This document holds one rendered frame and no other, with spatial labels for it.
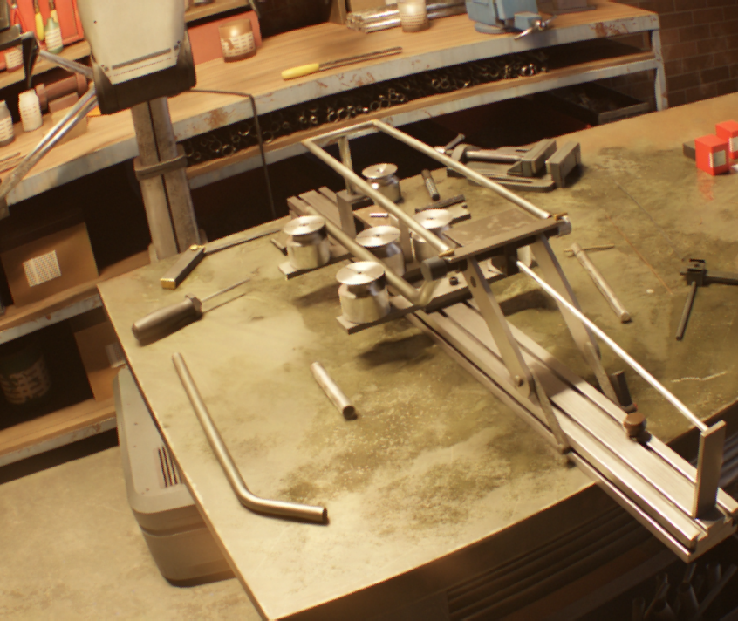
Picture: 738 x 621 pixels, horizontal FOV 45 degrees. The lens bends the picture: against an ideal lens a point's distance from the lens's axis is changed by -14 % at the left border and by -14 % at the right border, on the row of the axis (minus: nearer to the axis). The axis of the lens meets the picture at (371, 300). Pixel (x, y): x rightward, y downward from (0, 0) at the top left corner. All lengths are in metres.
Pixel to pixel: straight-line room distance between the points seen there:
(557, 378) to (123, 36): 1.19
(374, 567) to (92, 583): 1.51
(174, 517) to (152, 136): 0.77
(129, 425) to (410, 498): 1.46
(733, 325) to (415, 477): 0.41
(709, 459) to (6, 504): 2.16
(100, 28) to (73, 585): 1.27
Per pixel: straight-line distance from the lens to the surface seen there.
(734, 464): 1.92
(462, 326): 1.06
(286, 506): 0.88
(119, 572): 2.27
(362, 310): 1.06
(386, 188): 1.45
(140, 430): 2.25
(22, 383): 2.72
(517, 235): 0.93
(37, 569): 2.37
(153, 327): 1.22
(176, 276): 1.35
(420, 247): 1.16
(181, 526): 2.06
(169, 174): 1.99
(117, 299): 1.37
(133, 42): 1.88
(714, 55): 4.42
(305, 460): 0.95
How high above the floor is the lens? 1.43
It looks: 27 degrees down
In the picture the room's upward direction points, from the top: 10 degrees counter-clockwise
